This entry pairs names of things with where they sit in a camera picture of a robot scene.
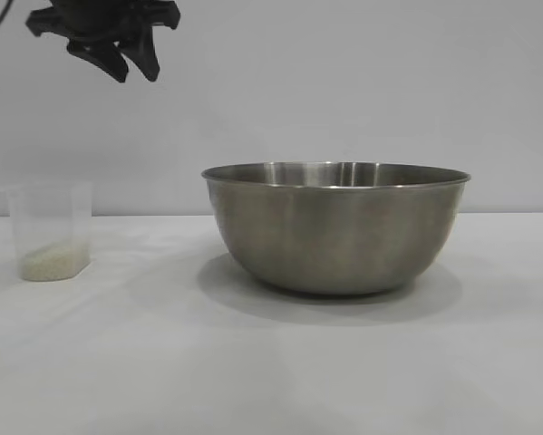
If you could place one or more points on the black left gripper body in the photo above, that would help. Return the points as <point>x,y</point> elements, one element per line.
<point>94,18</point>

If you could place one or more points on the clear plastic measuring cup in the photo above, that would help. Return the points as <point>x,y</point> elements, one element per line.
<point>53,217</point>

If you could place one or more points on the stainless steel mixing bowl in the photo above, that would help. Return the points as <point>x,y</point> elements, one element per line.
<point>339,231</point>

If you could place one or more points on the white rice grains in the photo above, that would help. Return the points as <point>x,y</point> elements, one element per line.
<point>53,265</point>

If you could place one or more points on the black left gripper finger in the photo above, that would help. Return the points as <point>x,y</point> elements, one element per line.
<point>108,61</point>
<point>148,56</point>

